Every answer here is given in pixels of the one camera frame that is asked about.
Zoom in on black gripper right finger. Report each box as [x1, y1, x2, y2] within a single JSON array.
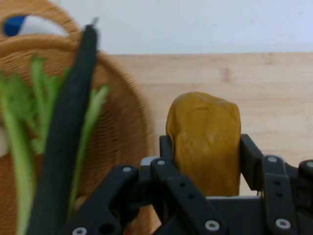
[[240, 134, 313, 235]]

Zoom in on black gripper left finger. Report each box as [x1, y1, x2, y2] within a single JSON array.
[[60, 134, 230, 235]]

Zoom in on yellow bell pepper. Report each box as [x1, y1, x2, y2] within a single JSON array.
[[165, 91, 242, 198]]

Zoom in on woven wicker basket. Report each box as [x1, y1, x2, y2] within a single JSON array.
[[0, 0, 162, 235]]

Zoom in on wooden cutting board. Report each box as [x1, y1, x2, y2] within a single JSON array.
[[111, 52, 313, 235]]

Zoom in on dark green cucumber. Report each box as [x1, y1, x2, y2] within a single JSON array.
[[25, 17, 100, 235]]

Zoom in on green celery stalk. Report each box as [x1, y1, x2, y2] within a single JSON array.
[[0, 55, 111, 235]]

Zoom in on blue and white object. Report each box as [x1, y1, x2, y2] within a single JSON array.
[[2, 15, 30, 37]]

